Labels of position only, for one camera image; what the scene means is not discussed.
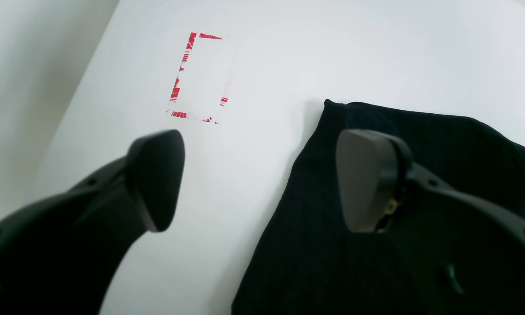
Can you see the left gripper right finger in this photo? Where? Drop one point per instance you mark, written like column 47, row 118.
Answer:
column 466, row 255

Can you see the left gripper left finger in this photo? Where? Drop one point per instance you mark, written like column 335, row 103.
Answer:
column 59, row 255

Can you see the black t-shirt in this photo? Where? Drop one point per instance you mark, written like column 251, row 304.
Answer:
column 307, row 261

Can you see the red tape rectangle marking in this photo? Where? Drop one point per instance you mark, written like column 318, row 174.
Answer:
column 201, row 88

